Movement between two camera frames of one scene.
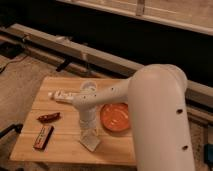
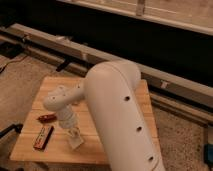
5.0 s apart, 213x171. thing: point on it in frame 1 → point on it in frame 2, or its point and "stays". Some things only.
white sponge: (89, 141) → (75, 141)
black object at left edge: (16, 127) stays
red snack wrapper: (49, 118) stays
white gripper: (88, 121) → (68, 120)
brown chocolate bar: (43, 137) stays
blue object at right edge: (208, 153) stays
